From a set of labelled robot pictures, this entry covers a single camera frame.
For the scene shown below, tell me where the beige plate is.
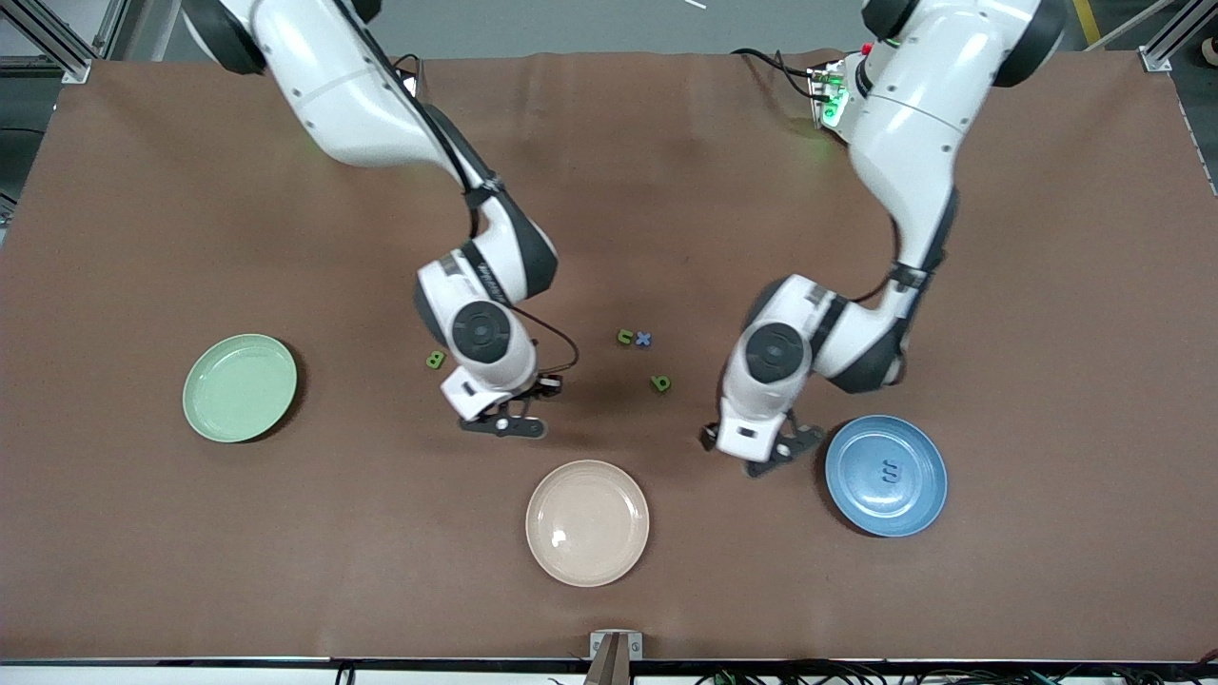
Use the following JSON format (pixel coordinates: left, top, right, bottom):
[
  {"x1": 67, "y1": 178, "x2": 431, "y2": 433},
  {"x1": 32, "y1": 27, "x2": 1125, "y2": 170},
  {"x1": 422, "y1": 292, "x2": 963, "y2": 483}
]
[{"x1": 525, "y1": 460, "x2": 651, "y2": 588}]

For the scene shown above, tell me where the blue plate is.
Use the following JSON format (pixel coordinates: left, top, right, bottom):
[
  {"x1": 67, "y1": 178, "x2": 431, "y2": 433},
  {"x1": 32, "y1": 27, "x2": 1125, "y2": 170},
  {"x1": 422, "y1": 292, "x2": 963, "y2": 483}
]
[{"x1": 824, "y1": 415, "x2": 949, "y2": 538}]

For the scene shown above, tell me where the green plate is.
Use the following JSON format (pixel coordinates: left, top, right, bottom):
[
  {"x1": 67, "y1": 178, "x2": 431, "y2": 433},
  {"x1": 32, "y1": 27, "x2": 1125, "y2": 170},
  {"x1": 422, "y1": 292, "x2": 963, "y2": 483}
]
[{"x1": 182, "y1": 333, "x2": 299, "y2": 444}]

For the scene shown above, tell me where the brown table cover mat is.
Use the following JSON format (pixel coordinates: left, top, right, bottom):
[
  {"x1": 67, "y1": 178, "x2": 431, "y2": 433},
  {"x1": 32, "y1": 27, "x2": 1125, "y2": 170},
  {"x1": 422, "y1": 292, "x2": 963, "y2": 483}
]
[{"x1": 0, "y1": 49, "x2": 1218, "y2": 662}]

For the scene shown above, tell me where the silver left base connector panel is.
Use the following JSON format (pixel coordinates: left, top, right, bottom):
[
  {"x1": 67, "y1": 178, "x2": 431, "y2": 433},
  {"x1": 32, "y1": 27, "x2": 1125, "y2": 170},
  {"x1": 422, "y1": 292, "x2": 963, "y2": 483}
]
[{"x1": 807, "y1": 57, "x2": 851, "y2": 130}]

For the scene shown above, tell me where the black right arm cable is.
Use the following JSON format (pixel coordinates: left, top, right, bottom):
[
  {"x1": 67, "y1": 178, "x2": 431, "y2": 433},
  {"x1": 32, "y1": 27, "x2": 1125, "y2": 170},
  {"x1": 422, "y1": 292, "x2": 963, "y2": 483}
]
[{"x1": 357, "y1": 0, "x2": 580, "y2": 383}]

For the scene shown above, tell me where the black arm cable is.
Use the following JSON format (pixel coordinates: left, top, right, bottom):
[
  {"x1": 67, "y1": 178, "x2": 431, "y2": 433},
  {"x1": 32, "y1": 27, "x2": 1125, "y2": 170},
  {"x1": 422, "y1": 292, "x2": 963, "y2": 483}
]
[
  {"x1": 357, "y1": 0, "x2": 580, "y2": 383},
  {"x1": 850, "y1": 214, "x2": 938, "y2": 307}
]

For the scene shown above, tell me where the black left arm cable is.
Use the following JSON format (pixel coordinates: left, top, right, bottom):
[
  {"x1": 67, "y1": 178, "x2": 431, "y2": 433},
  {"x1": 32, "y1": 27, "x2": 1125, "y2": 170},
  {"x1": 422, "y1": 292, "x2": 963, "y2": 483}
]
[{"x1": 850, "y1": 214, "x2": 938, "y2": 307}]

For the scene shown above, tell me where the metal camera pole bracket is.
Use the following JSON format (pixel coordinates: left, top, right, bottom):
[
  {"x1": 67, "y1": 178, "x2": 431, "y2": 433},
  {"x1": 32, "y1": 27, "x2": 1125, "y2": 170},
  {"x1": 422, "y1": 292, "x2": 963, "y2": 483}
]
[{"x1": 585, "y1": 630, "x2": 644, "y2": 685}]

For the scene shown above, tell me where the black cable bundle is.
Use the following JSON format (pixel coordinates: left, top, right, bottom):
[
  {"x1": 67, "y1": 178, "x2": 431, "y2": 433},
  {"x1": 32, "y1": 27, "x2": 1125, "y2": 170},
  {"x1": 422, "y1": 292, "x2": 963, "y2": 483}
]
[{"x1": 693, "y1": 661, "x2": 1218, "y2": 685}]

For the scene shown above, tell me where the black left base cable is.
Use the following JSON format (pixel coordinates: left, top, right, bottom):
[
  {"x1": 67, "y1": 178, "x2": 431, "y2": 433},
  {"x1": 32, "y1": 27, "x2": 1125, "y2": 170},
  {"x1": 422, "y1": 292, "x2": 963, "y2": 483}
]
[{"x1": 731, "y1": 48, "x2": 821, "y2": 104}]

